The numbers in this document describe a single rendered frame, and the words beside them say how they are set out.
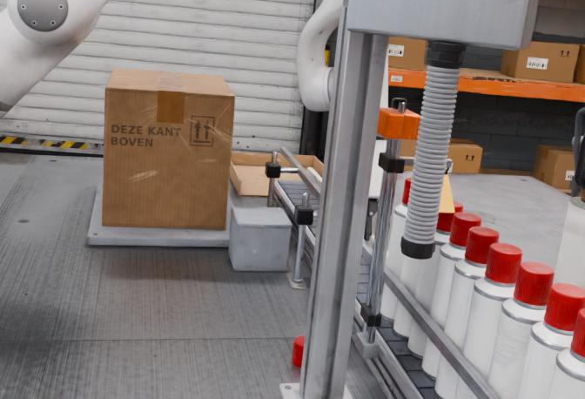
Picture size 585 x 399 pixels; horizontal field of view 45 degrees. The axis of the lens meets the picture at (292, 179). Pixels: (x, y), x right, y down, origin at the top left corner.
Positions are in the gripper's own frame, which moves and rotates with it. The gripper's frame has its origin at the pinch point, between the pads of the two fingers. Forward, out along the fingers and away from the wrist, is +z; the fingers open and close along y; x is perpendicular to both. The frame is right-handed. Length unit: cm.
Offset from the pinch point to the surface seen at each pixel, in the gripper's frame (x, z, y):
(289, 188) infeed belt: 45.2, -9.6, -2.7
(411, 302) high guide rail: -31.6, 9.4, -4.1
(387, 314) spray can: -18.4, 12.4, -2.2
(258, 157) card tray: 83, -21, -4
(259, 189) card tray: 60, -10, -7
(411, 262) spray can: -26.6, 4.7, -2.1
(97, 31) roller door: 394, -141, -66
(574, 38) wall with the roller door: 355, -154, 287
